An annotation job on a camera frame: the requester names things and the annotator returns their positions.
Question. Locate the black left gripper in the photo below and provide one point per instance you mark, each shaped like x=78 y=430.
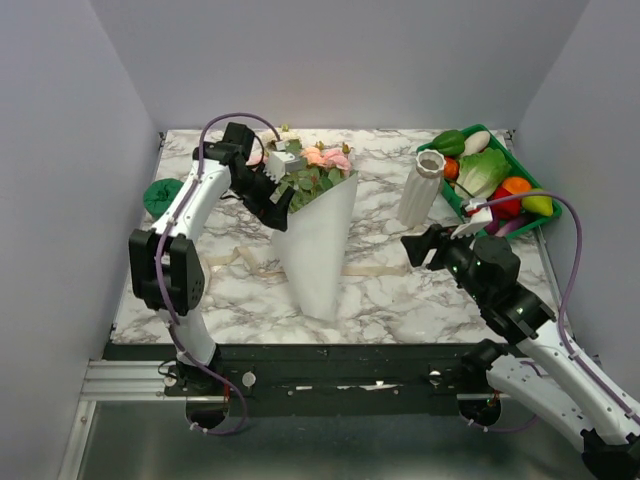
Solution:
x=267 y=210

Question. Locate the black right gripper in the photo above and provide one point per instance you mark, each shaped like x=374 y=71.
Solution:
x=437 y=236

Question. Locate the white wrapping paper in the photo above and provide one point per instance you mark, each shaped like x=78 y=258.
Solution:
x=311 y=251

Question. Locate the pink rose flower bouquet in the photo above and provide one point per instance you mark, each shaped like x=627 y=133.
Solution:
x=322 y=166

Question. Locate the cream ribbon with gold letters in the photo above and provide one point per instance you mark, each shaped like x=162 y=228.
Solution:
x=255 y=267

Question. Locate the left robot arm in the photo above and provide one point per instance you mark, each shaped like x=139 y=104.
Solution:
x=166 y=272

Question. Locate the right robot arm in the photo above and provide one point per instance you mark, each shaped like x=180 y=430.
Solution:
x=578 y=407

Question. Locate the white ribbed vase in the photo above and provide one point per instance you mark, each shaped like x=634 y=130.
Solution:
x=422 y=185

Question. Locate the toy purple eggplant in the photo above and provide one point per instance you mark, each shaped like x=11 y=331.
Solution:
x=498 y=229

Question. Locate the small orange toy vegetable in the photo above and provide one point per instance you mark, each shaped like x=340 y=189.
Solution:
x=451 y=169

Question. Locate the green plastic basket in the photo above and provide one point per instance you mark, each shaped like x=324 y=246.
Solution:
x=516 y=170

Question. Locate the toy red pepper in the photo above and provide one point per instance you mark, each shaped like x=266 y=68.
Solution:
x=506 y=210

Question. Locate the toy green cabbage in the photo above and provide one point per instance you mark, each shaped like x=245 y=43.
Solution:
x=480 y=174

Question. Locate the green toy bell pepper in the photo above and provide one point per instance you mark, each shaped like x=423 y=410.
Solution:
x=450 y=143

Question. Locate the toy orange fruit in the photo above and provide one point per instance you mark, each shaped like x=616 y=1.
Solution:
x=514 y=185

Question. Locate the white toy radish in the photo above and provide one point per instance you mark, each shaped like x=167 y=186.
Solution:
x=476 y=142

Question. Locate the toy yellow-green pear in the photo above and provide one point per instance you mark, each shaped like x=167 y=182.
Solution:
x=538 y=204

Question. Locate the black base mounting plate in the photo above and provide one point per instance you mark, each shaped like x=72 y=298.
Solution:
x=318 y=380

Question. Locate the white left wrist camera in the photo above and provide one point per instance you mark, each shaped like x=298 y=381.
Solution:
x=285 y=158

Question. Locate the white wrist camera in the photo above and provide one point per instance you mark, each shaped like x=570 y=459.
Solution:
x=478 y=217
x=285 y=158

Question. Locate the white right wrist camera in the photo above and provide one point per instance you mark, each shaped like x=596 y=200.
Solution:
x=478 y=217

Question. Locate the aluminium frame rail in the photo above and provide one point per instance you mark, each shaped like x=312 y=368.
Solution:
x=121 y=422

